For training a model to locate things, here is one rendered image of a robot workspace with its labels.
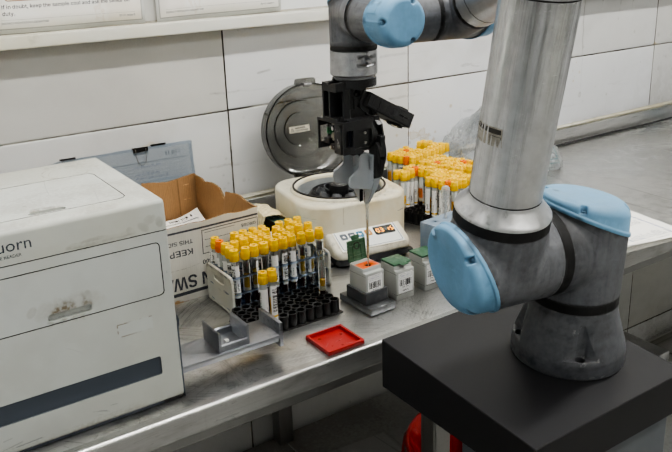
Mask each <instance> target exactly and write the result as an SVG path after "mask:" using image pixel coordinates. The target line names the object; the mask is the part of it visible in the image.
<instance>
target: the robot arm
mask: <svg viewBox="0 0 672 452"><path fill-rule="evenodd" d="M582 3H583V0H327V5H328V15H329V43H330V50H329V52H330V74H331V75H332V76H333V77H332V80H328V81H322V100H323V116H319V117H317V127H318V148H322V147H327V146H330V148H331V149H333V150H335V151H334V152H335V154H339V155H343V163H342V165H341V166H340V167H339V168H337V169H336V170H335V171H334V172H333V180H334V182H336V183H341V184H348V185H349V187H350V188H352V189H354V191H355V194H356V196H357V199H358V201H359V202H362V201H363V189H365V191H364V203H365V204H368V203H369V202H370V201H371V199H372V197H373V195H374V193H375V191H376V189H377V187H378V184H379V181H380V177H382V175H383V170H384V166H385V162H386V144H385V135H384V130H383V123H382V121H381V120H380V119H382V120H384V121H386V123H387V124H389V125H391V126H393V127H397V128H401V129H402V127H404V128H410V126H411V123H412V120H413V118H414V114H412V113H410V112H408V111H409V110H407V109H406V108H404V107H402V106H398V105H395V104H393V103H391V102H389V101H387V100H385V99H383V98H382V97H380V96H378V95H376V94H374V93H372V92H369V91H366V88H369V87H373V86H376V85H377V76H376V74H377V73H378V63H377V45H379V46H382V47H385V48H403V47H407V46H409V45H411V44H412V43H420V42H430V41H441V40H452V39H475V38H478V37H483V36H487V35H490V34H491V33H493V35H492V41H491V48H490V54H489V61H488V67H487V74H486V80H485V87H484V93H483V100H482V106H481V113H480V119H479V126H478V132H477V139H476V146H475V152H474V159H473V165H472V172H471V178H470V185H469V187H467V188H465V189H464V190H462V191H460V192H459V193H458V194H457V195H456V197H455V199H454V205H453V211H452V218H451V221H450V222H448V221H444V222H441V223H440V224H439V225H436V227H434V228H433V229H432V230H431V232H430V235H429V238H428V257H429V263H430V267H431V270H432V274H433V276H434V278H435V281H436V283H437V285H438V287H439V289H440V291H441V293H442V294H443V296H444V297H445V298H446V300H447V301H448V302H449V303H450V304H451V305H452V306H453V307H454V308H455V309H457V310H458V311H460V312H462V313H465V314H469V315H475V314H481V313H485V312H490V313H494V312H497V311H499V309H503V308H507V307H511V306H514V305H518V304H522V303H524V304H523V306H522V308H521V310H520V312H519V314H518V316H517V318H516V320H515V322H514V325H513V328H512V334H511V348H512V351H513V353H514V354H515V356H516V357H517V358H518V359H519V360H520V361H521V362H523V363H524V364H525V365H527V366H528V367H530V368H532V369H534V370H536V371H538V372H540V373H543V374H546V375H549V376H552V377H556V378H560V379H566V380H574V381H592V380H599V379H603V378H607V377H609V376H612V375H614V374H615V373H617V372H618V371H619V370H620V369H621V368H622V366H623V364H624V360H625V354H626V341H625V337H624V332H623V327H622V322H621V318H620V313H619V299H620V293H621V286H622V280H623V273H624V266H625V260H626V253H627V246H628V240H629V237H631V232H630V222H631V212H630V209H629V207H628V205H627V204H626V203H625V202H624V201H622V200H621V199H619V198H617V197H616V196H613V195H611V194H609V193H606V192H603V191H600V190H596V189H593V188H588V187H583V186H578V185H570V184H551V185H546V186H545V184H546V179H547V174H548V169H549V165H550V160H551V155H552V150H553V145H554V140H555V135H556V130H557V125H558V121H559V116H560V111H561V106H562V101H563V96H564V91H565V86H566V81H567V76H568V72H569V67H570V62H571V57H572V52H573V47H574V42H575V37H576V32H577V27H578V23H579V18H580V13H581V8H582ZM324 124H327V133H328V136H327V137H324V140H322V141H321V132H320V125H324ZM365 150H369V153H367V152H364V151H365Z"/></svg>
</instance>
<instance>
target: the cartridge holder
mask: <svg viewBox="0 0 672 452"><path fill-rule="evenodd" d="M340 299H341V300H342V301H344V302H346V303H348V304H350V305H352V306H353V307H355V308H357V309H359V310H361V311H362V312H364V313H366V314H368V315H369V316H371V317H372V316H375V315H378V314H379V313H382V312H385V311H388V310H391V309H394V308H395V301H394V300H392V299H390V298H388V287H387V286H385V285H384V287H383V288H380V289H377V290H374V291H371V292H368V293H365V292H363V291H361V290H359V289H357V288H355V287H353V286H351V285H350V284H347V291H345V292H342V293H340Z"/></svg>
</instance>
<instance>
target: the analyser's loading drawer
mask: <svg viewBox="0 0 672 452"><path fill-rule="evenodd" d="M258 312H259V320H257V321H253V322H250V323H246V322H244V321H243V320H242V319H240V318H239V317H238V316H237V315H235V314H234V313H233V312H230V313H229V316H230V324H228V325H224V326H221V327H218V328H215V329H213V328H212V327H211V326H210V325H208V324H207V323H206V322H205V321H203V320H202V321H201V322H202V327H203V338H200V339H197V340H194V341H190V342H187V343H184V344H181V354H182V364H183V373H186V372H189V371H192V370H195V369H198V368H201V367H204V366H207V365H210V364H213V363H216V362H219V361H222V360H225V359H228V358H231V357H233V356H236V355H239V354H242V353H245V352H248V351H251V350H254V349H257V348H260V347H263V346H266V345H269V344H272V343H276V344H278V345H279V346H280V347H281V346H284V342H283V325H282V322H281V321H280V320H278V319H277V318H276V317H274V316H273V315H271V314H270V313H269V312H267V311H266V310H264V309H263V308H262V307H261V308H258ZM226 338H228V339H229V342H225V341H224V339H226Z"/></svg>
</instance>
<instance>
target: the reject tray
mask: <svg viewBox="0 0 672 452"><path fill-rule="evenodd" d="M306 340H307V341H308V342H310V343H311V344H312V345H314V346H315V347H317V348H318V349H319V350H321V351H322V352H323V353H325V354H326V355H328V356H332V355H335V354H338V353H340V352H343V351H346V350H349V349H351V348H354V347H357V346H359V345H362V344H364V339H363V338H361V337H360V336H358V335H357V334H355V333H354V332H352V331H351V330H349V329H348V328H346V327H344V326H343V325H341V324H338V325H335V326H333V327H330V328H327V329H324V330H321V331H318V332H315V333H312V334H309V335H306Z"/></svg>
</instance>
